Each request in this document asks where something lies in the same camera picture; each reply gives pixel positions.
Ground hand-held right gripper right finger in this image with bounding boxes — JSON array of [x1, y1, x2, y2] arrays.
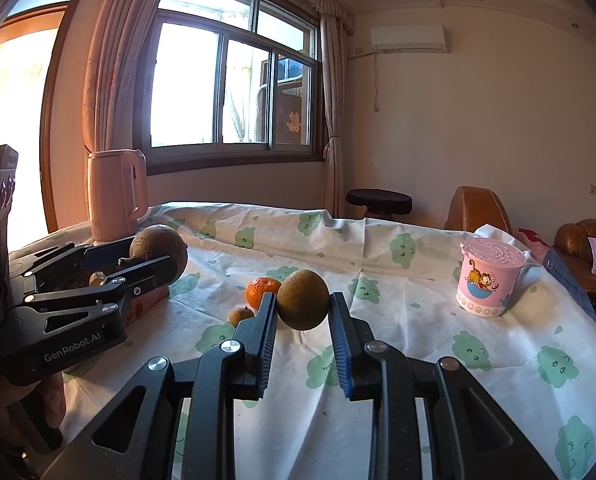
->
[[328, 291, 561, 480]]

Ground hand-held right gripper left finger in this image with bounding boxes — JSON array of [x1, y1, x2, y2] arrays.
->
[[43, 292, 281, 480]]

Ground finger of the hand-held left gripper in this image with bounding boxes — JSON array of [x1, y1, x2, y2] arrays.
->
[[9, 236, 139, 286], [23, 255, 173, 313]]

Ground purple brown passion fruit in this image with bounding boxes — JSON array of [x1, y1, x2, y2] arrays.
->
[[118, 225, 189, 286]]

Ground small brown longan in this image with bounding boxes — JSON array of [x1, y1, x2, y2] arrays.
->
[[228, 306, 255, 328], [276, 269, 330, 331]]

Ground person's left hand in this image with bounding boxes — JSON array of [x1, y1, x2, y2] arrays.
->
[[35, 374, 69, 432]]

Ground tangerine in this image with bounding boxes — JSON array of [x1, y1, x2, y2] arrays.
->
[[245, 276, 283, 311]]

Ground pink electric kettle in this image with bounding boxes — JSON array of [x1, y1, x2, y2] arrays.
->
[[87, 149, 149, 242]]

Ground white tablecloth green clouds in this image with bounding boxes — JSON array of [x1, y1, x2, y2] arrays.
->
[[8, 201, 596, 480]]

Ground black round stool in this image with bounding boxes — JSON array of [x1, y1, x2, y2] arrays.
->
[[346, 188, 413, 221]]

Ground pink cartoon cup with lid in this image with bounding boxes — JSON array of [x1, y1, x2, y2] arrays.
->
[[455, 238, 528, 317]]

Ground bright glass balcony door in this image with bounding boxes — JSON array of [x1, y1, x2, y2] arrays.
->
[[0, 0, 91, 251]]

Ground brown leather chair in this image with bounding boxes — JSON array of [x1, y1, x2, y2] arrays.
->
[[445, 186, 513, 233]]

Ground pink floral curtain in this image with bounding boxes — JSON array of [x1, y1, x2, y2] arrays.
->
[[80, 0, 179, 221]]

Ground sliding glass window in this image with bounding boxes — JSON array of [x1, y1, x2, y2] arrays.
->
[[143, 0, 323, 161]]

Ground pink floral cloth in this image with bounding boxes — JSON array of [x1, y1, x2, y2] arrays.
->
[[515, 228, 549, 263]]

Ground blue plaid cloth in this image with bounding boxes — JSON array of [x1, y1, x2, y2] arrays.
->
[[542, 247, 596, 321]]

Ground beige tied curtain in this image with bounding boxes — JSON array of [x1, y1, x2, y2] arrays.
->
[[320, 12, 351, 218]]

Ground brown leather sofa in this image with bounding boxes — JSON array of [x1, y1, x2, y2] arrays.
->
[[552, 219, 596, 306]]

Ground white air conditioner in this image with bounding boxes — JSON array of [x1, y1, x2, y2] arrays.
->
[[370, 25, 449, 55]]

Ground air conditioner cable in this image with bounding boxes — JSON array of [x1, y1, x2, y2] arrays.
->
[[372, 52, 382, 113]]

